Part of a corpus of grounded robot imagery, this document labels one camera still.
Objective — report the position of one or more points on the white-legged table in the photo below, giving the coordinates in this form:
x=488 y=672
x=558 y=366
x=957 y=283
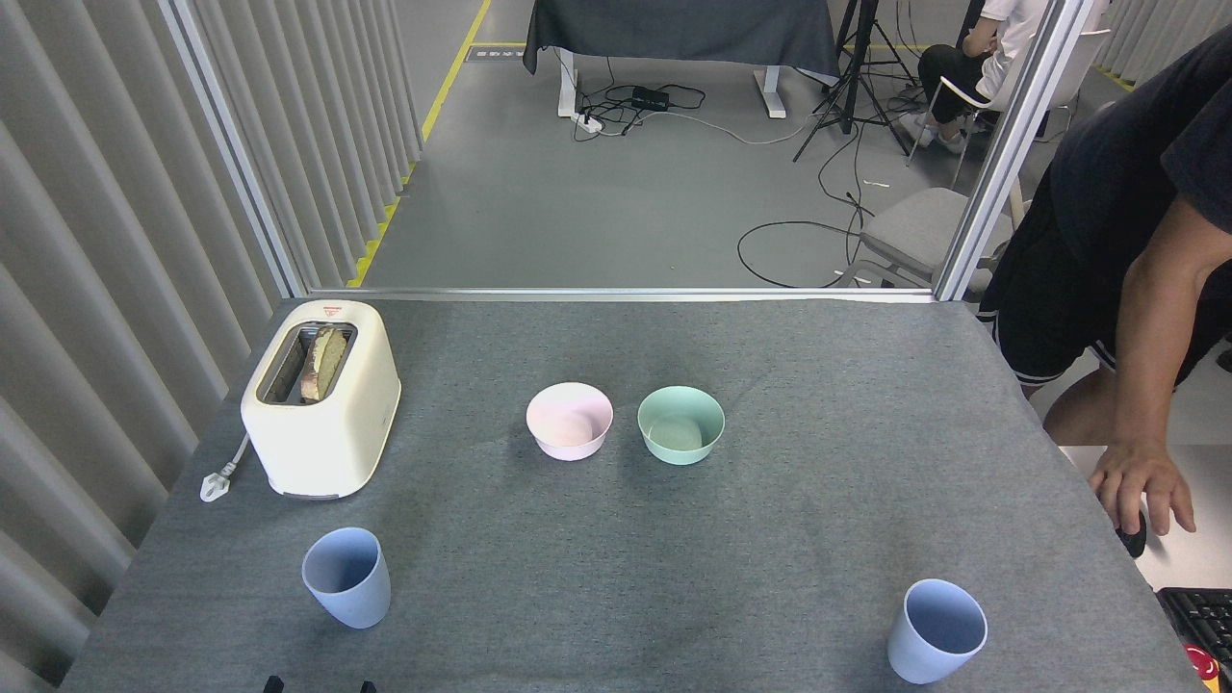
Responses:
x=568 y=87

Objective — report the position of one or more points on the light blue plastic cup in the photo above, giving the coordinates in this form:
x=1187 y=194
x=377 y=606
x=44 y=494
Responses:
x=356 y=597
x=924 y=659

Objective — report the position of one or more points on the standing person's hand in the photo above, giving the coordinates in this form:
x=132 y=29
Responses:
x=1141 y=476

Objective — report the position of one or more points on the seated person's forearm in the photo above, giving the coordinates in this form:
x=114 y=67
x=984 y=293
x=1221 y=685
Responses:
x=980 y=38

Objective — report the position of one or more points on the silver aluminium post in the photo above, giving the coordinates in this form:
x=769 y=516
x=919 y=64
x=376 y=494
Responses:
x=236 y=154
x=1011 y=144

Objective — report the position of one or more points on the silver aluminium rail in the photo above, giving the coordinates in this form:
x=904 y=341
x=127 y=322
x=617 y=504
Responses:
x=616 y=294

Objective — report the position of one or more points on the seated person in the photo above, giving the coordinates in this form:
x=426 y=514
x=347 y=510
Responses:
x=948 y=67

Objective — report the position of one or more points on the white chair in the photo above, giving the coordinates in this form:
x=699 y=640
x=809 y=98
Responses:
x=958 y=93

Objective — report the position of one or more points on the black keyboard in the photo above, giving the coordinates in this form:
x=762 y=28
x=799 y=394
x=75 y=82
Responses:
x=1203 y=621

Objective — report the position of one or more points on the toasted bread slice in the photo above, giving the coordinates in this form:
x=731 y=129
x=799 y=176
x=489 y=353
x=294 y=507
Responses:
x=325 y=361

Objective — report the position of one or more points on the white power strip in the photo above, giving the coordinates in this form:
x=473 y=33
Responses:
x=588 y=122

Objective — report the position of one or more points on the black power adapter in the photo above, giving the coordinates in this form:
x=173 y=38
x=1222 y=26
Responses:
x=651 y=98

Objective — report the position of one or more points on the standing person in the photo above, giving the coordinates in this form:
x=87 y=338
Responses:
x=1107 y=192

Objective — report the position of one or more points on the black tripod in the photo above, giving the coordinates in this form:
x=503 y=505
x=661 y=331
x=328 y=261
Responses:
x=847 y=96

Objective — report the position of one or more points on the white desk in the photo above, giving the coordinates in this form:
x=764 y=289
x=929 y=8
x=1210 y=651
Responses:
x=1203 y=481

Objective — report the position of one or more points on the dark grey table cloth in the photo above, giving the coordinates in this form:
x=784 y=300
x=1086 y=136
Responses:
x=674 y=29

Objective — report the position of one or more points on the black computer mouse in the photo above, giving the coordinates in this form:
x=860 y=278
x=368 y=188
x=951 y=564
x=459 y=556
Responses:
x=1136 y=545

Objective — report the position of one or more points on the grey office chair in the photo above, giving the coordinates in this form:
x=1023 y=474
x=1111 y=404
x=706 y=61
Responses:
x=914 y=226

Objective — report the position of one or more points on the standing person's forearm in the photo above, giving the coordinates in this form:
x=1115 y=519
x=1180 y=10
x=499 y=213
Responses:
x=1150 y=385

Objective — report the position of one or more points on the cream white toaster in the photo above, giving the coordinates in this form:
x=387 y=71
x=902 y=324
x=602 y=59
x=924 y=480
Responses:
x=327 y=443

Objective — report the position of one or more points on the mint green bowl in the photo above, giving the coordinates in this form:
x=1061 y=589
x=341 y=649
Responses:
x=679 y=450

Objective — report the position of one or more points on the pink bowl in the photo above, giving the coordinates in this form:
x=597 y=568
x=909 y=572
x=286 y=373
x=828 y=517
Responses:
x=568 y=443

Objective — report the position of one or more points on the red round button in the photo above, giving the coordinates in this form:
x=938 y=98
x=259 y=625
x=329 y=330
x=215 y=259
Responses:
x=1201 y=664

